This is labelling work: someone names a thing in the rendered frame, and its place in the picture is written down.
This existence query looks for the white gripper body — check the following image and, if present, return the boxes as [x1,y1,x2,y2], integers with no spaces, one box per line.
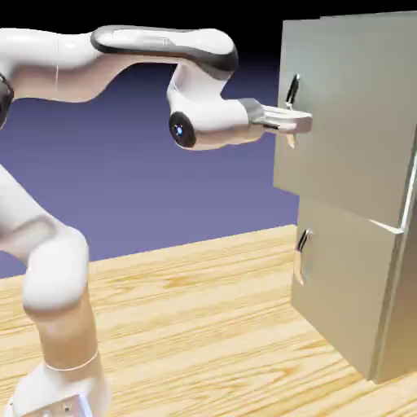
[259,104,314,134]

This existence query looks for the grey cabinet door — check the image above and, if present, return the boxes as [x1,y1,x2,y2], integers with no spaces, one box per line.
[272,14,417,234]
[290,194,405,381]

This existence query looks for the grey metal cabinet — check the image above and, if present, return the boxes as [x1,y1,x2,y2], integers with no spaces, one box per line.
[272,11,417,385]

